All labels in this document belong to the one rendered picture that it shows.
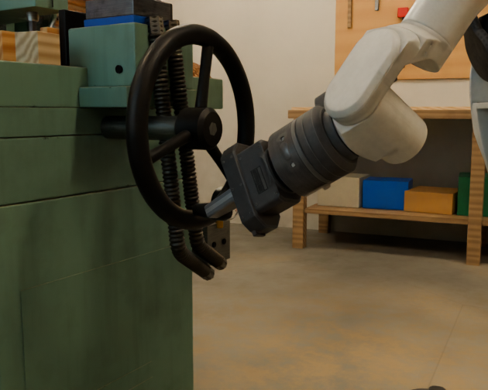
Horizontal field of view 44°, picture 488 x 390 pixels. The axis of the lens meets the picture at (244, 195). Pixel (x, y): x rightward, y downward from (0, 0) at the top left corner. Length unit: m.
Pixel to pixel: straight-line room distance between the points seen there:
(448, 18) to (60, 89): 0.53
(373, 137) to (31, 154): 0.47
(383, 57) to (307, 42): 3.72
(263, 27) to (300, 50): 0.33
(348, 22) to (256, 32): 0.69
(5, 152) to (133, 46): 0.23
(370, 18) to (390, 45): 3.59
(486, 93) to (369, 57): 0.56
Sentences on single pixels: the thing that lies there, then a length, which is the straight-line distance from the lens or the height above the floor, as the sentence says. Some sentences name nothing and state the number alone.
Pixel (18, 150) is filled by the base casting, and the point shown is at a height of 0.78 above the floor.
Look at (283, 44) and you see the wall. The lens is 4.43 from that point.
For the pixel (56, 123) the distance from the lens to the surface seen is 0.91.
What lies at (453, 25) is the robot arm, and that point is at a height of 0.92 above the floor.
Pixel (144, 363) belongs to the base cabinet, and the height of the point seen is 0.39.
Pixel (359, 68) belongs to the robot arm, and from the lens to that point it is 0.67.
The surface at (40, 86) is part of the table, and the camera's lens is 0.90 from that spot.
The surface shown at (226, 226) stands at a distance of 1.21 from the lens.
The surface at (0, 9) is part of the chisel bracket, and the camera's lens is 1.13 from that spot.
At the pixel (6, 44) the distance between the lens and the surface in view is 1.02.
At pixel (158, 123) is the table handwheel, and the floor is 0.82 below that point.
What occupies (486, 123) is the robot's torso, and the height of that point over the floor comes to 0.81.
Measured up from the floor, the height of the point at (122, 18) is 0.97.
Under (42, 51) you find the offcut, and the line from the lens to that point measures 0.91.
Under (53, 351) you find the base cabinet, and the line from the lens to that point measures 0.96.
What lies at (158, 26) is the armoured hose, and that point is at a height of 0.96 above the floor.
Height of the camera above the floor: 0.83
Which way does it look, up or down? 8 degrees down
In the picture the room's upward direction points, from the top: straight up
